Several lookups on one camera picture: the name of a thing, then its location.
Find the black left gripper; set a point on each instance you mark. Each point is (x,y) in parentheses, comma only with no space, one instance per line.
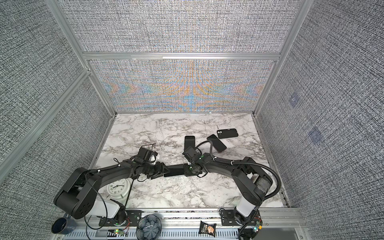
(160,171)

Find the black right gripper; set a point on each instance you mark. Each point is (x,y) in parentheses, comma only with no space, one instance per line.
(187,173)

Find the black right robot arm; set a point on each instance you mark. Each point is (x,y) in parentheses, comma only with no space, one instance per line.
(250,178)

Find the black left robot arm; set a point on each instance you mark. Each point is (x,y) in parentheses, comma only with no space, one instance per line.
(78,195)

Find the black phone case far right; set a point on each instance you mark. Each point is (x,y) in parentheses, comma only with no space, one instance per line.
(227,133)

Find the white analog alarm clock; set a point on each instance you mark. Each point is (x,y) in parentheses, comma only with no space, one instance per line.
(119,189)

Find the black snack packet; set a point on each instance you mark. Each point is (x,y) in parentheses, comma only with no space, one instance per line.
(207,229)

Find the dark blue mug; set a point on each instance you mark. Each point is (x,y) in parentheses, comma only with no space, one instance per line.
(64,225)

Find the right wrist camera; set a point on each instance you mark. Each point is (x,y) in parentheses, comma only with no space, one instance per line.
(191,154)

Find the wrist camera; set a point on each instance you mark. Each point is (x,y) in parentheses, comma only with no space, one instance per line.
(191,154)
(146,156)

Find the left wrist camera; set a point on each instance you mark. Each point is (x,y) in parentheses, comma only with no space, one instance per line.
(146,156)

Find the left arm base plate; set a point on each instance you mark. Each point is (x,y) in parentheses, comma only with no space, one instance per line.
(122,219)

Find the aluminium front rail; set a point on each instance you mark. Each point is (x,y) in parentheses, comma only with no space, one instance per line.
(184,223)

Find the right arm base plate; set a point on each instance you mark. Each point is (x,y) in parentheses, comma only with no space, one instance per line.
(228,218)

